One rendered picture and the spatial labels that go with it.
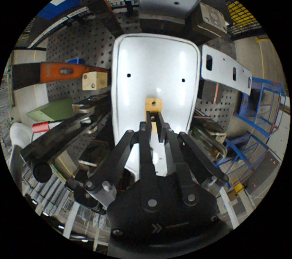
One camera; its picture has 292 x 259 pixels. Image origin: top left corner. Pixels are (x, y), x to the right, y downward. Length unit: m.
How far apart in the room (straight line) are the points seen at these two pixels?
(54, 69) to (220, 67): 0.36
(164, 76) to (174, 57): 0.06
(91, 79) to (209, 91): 0.30
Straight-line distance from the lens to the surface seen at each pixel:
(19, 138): 0.75
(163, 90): 0.23
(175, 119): 0.25
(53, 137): 0.15
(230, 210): 4.51
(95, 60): 0.62
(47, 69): 0.15
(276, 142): 8.09
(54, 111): 0.63
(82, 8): 0.37
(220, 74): 0.31
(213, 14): 0.29
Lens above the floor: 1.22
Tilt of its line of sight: 69 degrees down
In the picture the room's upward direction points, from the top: 177 degrees counter-clockwise
